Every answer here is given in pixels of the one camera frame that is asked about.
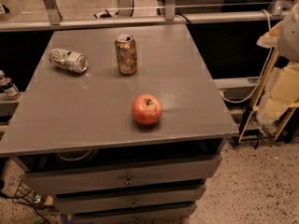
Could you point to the orange soda can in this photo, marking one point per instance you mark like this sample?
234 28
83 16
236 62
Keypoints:
126 54

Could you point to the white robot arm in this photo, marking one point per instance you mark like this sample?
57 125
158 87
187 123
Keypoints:
288 39

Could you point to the red apple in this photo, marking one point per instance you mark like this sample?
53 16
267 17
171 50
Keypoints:
146 109

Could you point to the white green soda can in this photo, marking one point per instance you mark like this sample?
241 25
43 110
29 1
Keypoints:
69 60

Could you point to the grey drawer cabinet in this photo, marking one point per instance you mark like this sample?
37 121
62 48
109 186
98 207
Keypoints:
140 172

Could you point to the bowl inside top drawer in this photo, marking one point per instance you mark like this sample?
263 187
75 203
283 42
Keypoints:
75 156

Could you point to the small bottle on left ledge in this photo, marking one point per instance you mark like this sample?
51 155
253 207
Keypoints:
8 87

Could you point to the metal railing frame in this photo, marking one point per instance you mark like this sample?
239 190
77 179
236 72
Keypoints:
31 15

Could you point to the black wire basket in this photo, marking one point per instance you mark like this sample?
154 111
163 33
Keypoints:
27 196

